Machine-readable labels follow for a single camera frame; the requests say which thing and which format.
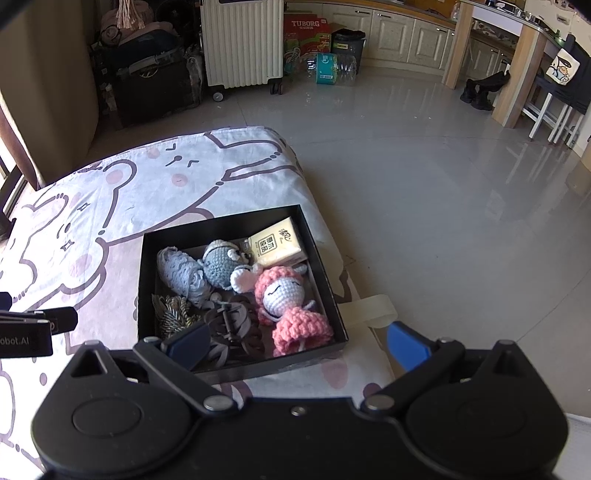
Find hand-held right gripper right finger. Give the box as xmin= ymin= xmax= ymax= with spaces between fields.
xmin=361 ymin=320 xmax=536 ymax=412

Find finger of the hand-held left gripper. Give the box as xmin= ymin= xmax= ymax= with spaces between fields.
xmin=25 ymin=307 xmax=78 ymax=335

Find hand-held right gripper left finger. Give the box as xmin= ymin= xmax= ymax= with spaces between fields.
xmin=62 ymin=320 xmax=237 ymax=413

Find braided rope tassel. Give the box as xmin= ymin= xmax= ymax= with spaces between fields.
xmin=151 ymin=294 xmax=204 ymax=340

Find light blue yarn bundle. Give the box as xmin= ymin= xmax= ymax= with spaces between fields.
xmin=156 ymin=246 xmax=213 ymax=308

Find grey crochet mouse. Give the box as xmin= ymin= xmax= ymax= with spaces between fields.
xmin=199 ymin=239 xmax=252 ymax=291

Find pink crochet doll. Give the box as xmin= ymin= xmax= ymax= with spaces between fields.
xmin=230 ymin=265 xmax=334 ymax=357

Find black cardboard box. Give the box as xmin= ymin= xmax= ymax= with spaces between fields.
xmin=137 ymin=204 xmax=349 ymax=374

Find yellow tissue packet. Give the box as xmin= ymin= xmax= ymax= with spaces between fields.
xmin=248 ymin=217 xmax=308 ymax=268

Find dark window railing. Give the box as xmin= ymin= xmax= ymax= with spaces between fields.
xmin=0 ymin=157 xmax=19 ymax=236

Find printed cartoon blanket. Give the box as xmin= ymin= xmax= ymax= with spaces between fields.
xmin=0 ymin=126 xmax=398 ymax=480

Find beige curtain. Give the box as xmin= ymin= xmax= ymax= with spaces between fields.
xmin=0 ymin=0 xmax=100 ymax=190

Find black trunk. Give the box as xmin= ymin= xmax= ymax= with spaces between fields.
xmin=95 ymin=28 xmax=206 ymax=127

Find black shoes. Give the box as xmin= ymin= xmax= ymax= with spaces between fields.
xmin=459 ymin=70 xmax=512 ymax=112

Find pack of water bottles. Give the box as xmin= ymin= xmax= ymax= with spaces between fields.
xmin=300 ymin=52 xmax=358 ymax=88

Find wooden table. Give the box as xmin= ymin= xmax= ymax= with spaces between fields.
xmin=442 ymin=0 xmax=591 ymax=129

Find black chair with white legs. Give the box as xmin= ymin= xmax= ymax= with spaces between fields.
xmin=522 ymin=34 xmax=591 ymax=147

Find white ribbed suitcase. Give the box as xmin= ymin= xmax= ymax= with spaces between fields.
xmin=199 ymin=0 xmax=289 ymax=102

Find cream kitchen cabinets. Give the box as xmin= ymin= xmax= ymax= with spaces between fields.
xmin=286 ymin=0 xmax=522 ymax=84

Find black trash bin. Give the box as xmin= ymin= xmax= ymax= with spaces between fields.
xmin=330 ymin=28 xmax=368 ymax=75

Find red cardboard box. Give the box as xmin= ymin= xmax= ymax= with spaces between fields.
xmin=283 ymin=13 xmax=347 ymax=77

